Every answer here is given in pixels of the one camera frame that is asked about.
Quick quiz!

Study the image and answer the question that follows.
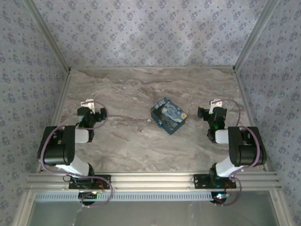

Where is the starry night print box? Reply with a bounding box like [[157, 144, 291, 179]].
[[150, 97, 188, 136]]

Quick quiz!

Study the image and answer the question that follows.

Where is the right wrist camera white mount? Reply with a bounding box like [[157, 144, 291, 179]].
[[210, 99, 224, 111]]

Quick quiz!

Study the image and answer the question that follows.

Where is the aluminium table side rail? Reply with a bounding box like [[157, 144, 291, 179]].
[[234, 69, 270, 172], [37, 69, 72, 174]]

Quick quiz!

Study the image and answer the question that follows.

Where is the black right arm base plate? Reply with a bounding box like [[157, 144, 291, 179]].
[[193, 174, 237, 189]]

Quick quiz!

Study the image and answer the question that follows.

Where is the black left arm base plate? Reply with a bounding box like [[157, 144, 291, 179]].
[[68, 175, 111, 190]]

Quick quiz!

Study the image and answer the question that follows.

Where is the aluminium table back rail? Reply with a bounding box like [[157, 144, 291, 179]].
[[70, 66, 236, 71]]

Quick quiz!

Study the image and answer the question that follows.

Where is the aluminium corner post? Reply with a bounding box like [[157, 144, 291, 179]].
[[23, 0, 72, 73], [233, 0, 281, 73]]

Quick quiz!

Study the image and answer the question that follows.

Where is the wide aluminium mounting rail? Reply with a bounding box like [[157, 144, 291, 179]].
[[25, 172, 282, 191]]

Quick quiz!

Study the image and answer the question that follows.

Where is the grey slotted cable duct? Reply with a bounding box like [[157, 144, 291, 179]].
[[35, 191, 226, 202]]

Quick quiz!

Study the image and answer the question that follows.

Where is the aluminium frame leg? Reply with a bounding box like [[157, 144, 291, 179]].
[[13, 190, 36, 226], [269, 190, 289, 226]]

